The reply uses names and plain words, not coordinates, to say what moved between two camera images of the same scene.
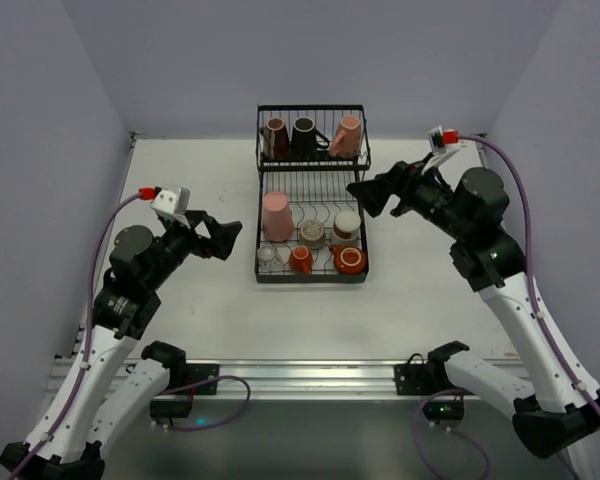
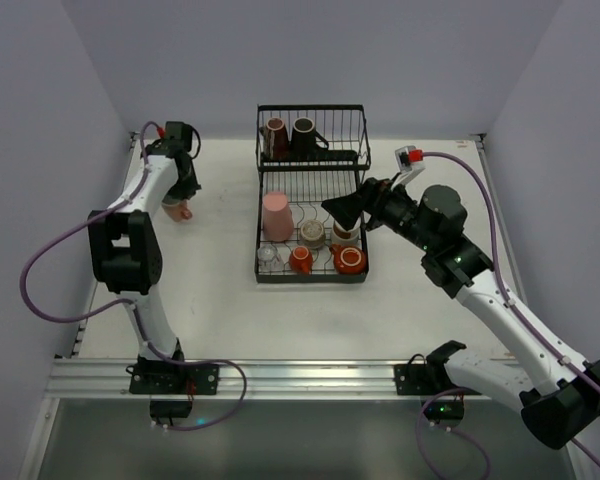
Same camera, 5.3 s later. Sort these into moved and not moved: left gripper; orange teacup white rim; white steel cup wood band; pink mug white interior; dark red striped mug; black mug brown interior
Moved: pink mug white interior; left gripper
Not moved: orange teacup white rim; dark red striped mug; white steel cup wood band; black mug brown interior
